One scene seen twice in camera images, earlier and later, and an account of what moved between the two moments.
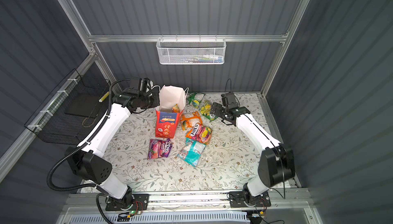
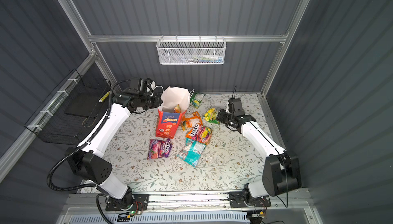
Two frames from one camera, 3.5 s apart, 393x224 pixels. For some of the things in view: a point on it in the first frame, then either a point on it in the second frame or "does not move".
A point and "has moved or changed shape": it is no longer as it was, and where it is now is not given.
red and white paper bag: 169,109 does not move
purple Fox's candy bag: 159,148 does not move
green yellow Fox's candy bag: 205,109 has moved or changed shape
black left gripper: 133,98 does not move
